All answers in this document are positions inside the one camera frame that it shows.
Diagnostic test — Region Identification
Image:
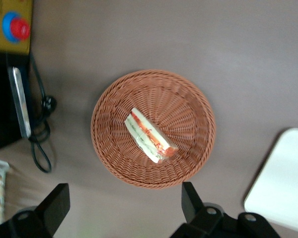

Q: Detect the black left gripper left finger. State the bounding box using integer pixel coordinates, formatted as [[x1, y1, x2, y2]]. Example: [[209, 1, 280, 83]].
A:
[[7, 183, 71, 238]]

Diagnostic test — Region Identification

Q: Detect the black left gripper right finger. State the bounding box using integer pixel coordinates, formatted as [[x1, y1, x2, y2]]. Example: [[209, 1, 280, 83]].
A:
[[168, 181, 224, 238]]

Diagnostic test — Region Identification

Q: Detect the triangle sandwich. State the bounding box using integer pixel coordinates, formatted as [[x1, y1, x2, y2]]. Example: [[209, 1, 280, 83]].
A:
[[124, 107, 179, 164]]

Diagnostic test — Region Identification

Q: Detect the beige plastic serving tray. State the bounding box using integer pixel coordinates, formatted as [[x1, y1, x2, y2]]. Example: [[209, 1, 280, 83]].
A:
[[243, 127, 298, 235]]

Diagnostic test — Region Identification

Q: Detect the brown round wicker basket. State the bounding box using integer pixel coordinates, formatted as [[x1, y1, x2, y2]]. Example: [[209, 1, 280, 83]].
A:
[[90, 69, 217, 190]]

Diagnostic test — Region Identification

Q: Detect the yellow control panel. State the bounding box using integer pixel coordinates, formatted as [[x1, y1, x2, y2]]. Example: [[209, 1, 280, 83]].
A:
[[0, 0, 33, 54]]

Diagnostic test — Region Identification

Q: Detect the red emergency stop button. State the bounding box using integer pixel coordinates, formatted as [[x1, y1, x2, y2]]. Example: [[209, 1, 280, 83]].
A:
[[2, 10, 32, 45]]

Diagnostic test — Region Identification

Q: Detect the white wire shelf rack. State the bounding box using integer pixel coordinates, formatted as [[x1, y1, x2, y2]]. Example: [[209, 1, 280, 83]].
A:
[[0, 158, 11, 227]]

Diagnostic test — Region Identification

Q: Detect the black power cable with plug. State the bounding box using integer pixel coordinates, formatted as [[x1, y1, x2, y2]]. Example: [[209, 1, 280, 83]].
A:
[[28, 53, 58, 174]]

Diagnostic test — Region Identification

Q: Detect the silver metal appliance handle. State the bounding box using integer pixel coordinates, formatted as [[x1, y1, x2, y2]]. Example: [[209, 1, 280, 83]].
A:
[[8, 66, 32, 138]]

